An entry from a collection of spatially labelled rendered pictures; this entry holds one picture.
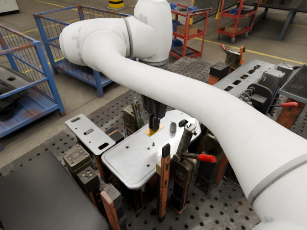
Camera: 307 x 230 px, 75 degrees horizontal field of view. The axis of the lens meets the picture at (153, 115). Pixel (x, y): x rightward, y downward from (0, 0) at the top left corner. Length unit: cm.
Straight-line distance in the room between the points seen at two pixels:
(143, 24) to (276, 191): 44
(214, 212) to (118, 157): 52
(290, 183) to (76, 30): 48
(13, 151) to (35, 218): 190
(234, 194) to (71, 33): 99
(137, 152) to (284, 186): 66
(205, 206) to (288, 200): 86
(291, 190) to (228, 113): 12
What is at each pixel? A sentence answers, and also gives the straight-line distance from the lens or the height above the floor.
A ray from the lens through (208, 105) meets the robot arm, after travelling 31.
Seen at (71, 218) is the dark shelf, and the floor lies 103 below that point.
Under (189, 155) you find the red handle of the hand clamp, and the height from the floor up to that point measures 110.
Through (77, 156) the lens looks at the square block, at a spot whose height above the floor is 106.
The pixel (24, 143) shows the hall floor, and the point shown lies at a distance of 262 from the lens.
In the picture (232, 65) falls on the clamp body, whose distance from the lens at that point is 168.
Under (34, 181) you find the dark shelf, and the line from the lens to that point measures 82.
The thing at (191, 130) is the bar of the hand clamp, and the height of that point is 121.
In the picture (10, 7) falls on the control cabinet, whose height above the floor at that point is 21.
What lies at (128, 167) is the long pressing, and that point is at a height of 100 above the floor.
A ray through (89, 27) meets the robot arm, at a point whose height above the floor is 150.
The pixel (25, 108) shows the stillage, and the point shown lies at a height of 17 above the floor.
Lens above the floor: 164
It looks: 40 degrees down
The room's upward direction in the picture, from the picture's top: straight up
